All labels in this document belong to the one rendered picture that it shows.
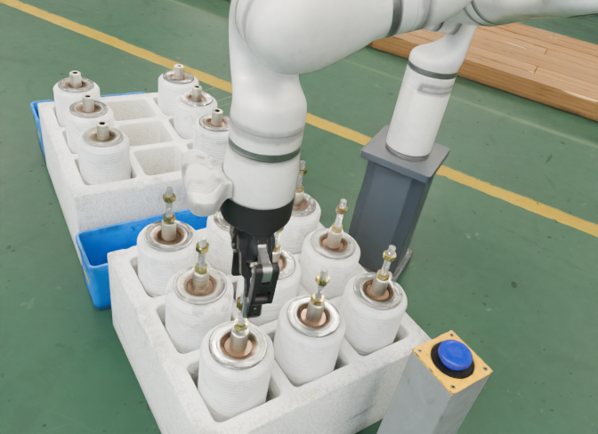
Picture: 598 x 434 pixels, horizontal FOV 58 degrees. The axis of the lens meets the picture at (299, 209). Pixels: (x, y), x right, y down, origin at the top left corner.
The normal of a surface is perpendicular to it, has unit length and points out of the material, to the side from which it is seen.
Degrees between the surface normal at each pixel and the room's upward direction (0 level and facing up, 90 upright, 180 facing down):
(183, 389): 0
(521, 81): 90
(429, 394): 90
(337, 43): 93
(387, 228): 90
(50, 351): 0
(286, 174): 81
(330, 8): 72
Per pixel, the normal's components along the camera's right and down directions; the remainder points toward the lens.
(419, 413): -0.84, 0.22
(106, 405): 0.15, -0.79
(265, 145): 0.02, 0.60
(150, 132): 0.49, 0.58
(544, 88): -0.47, 0.47
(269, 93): 0.11, -0.64
